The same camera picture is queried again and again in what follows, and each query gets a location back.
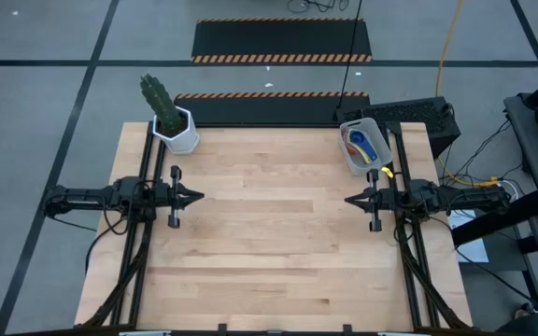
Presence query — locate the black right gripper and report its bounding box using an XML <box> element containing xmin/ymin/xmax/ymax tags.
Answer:
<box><xmin>344</xmin><ymin>168</ymin><xmax>384</xmax><ymax>233</ymax></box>

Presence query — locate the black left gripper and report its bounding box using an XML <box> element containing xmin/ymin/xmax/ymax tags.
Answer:
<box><xmin>167</xmin><ymin>164</ymin><xmax>205</xmax><ymax>230</ymax></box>

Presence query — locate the grey plastic basket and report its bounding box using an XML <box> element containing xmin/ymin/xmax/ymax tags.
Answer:
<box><xmin>338</xmin><ymin>117</ymin><xmax>394</xmax><ymax>177</ymax></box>

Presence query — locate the yellow measuring cup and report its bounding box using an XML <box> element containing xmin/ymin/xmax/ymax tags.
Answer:
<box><xmin>353</xmin><ymin>139</ymin><xmax>395</xmax><ymax>180</ymax></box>

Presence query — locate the navy blue measuring cup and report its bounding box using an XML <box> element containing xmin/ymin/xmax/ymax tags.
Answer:
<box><xmin>360</xmin><ymin>138</ymin><xmax>379</xmax><ymax>162</ymax></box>

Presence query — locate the large blue measuring cup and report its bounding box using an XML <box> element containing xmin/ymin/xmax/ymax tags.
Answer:
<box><xmin>347</xmin><ymin>129</ymin><xmax>368</xmax><ymax>150</ymax></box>

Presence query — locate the white hexagonal plant pot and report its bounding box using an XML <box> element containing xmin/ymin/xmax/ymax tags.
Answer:
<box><xmin>151</xmin><ymin>105</ymin><xmax>201</xmax><ymax>156</ymax></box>

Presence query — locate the green cactus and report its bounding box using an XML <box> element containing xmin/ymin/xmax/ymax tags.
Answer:
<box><xmin>139</xmin><ymin>73</ymin><xmax>184</xmax><ymax>134</ymax></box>

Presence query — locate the black perforated computer case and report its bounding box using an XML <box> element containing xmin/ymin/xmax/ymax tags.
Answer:
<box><xmin>333</xmin><ymin>96</ymin><xmax>462</xmax><ymax>160</ymax></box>

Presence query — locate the black hazard-striped floor mat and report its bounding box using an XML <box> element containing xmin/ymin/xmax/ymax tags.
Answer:
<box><xmin>190</xmin><ymin>17</ymin><xmax>374</xmax><ymax>64</ymax></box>
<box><xmin>174</xmin><ymin>91</ymin><xmax>372</xmax><ymax>126</ymax></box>

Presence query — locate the white paper sheet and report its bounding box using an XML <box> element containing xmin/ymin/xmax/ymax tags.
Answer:
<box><xmin>445</xmin><ymin>208</ymin><xmax>490</xmax><ymax>264</ymax></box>

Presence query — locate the person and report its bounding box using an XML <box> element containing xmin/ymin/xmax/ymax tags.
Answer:
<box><xmin>495</xmin><ymin>302</ymin><xmax>538</xmax><ymax>336</ymax></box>

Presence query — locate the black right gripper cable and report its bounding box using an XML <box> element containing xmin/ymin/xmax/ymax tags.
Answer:
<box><xmin>392</xmin><ymin>212</ymin><xmax>415</xmax><ymax>244</ymax></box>

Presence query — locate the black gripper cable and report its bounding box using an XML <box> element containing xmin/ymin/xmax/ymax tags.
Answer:
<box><xmin>392</xmin><ymin>212</ymin><xmax>415</xmax><ymax>244</ymax></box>
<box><xmin>84</xmin><ymin>204</ymin><xmax>133</xmax><ymax>276</ymax></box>

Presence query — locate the black frame crossbar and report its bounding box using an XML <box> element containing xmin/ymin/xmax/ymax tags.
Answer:
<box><xmin>147</xmin><ymin>120</ymin><xmax>401</xmax><ymax>130</ymax></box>

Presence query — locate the black aluminium frame rail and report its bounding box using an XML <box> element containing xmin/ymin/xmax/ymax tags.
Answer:
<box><xmin>383</xmin><ymin>120</ymin><xmax>474</xmax><ymax>330</ymax></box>
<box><xmin>81</xmin><ymin>121</ymin><xmax>167</xmax><ymax>328</ymax></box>

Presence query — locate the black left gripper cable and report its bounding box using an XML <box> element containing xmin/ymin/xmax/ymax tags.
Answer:
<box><xmin>84</xmin><ymin>204</ymin><xmax>133</xmax><ymax>276</ymax></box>

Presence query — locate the yellow hanging cable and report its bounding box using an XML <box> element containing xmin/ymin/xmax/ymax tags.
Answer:
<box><xmin>434</xmin><ymin>0</ymin><xmax>465</xmax><ymax>98</ymax></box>

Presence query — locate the black coiled cable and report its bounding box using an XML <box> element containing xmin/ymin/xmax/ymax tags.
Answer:
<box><xmin>286</xmin><ymin>0</ymin><xmax>350</xmax><ymax>14</ymax></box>

